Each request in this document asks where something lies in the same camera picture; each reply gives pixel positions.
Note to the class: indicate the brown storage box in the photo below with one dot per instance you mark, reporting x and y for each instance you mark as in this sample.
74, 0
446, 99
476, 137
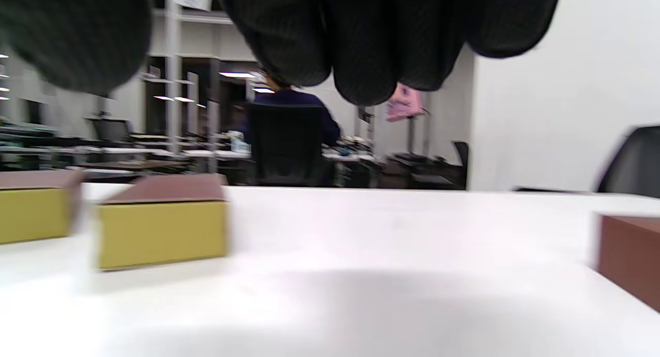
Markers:
31, 215
160, 233
634, 259

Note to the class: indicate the white board panel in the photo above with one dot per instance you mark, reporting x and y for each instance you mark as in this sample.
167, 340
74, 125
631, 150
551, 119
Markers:
541, 114

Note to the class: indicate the black fabric armchair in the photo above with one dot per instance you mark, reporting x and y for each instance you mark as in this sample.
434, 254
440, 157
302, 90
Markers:
639, 166

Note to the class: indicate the aluminium frame post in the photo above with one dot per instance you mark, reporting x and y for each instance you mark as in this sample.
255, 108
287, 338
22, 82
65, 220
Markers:
173, 88

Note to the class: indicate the person's right hand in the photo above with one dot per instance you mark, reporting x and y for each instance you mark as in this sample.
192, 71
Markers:
361, 37

